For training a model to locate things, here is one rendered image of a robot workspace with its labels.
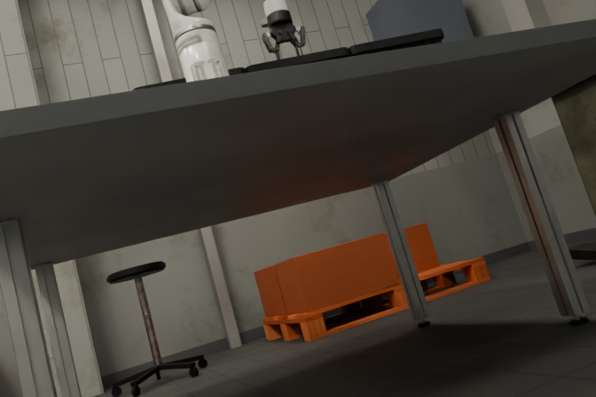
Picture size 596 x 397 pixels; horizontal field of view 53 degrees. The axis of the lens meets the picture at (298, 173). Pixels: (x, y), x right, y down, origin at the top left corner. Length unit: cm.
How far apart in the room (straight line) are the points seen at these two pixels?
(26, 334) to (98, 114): 67
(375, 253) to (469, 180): 203
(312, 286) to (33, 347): 213
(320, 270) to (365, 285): 28
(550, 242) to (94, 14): 386
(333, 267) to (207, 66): 229
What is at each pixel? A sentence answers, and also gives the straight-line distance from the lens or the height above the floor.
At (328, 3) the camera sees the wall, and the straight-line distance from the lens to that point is 539.
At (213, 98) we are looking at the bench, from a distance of 95.
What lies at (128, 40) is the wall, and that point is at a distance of 484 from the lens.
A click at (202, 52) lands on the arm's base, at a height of 86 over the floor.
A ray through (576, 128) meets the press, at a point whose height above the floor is 65.
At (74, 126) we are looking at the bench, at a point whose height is 66.
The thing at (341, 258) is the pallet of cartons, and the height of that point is 38.
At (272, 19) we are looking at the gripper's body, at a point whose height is 113.
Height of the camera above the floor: 37
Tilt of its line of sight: 9 degrees up
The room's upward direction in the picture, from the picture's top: 16 degrees counter-clockwise
